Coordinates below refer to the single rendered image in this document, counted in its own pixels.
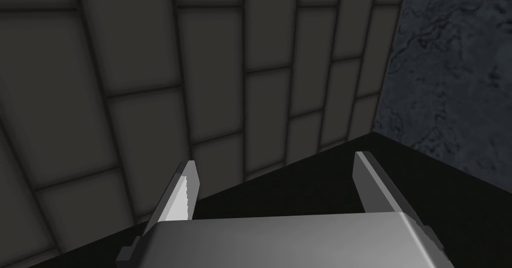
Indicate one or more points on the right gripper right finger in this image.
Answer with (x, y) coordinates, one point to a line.
(376, 190)

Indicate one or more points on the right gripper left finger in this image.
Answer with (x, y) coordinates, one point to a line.
(178, 199)

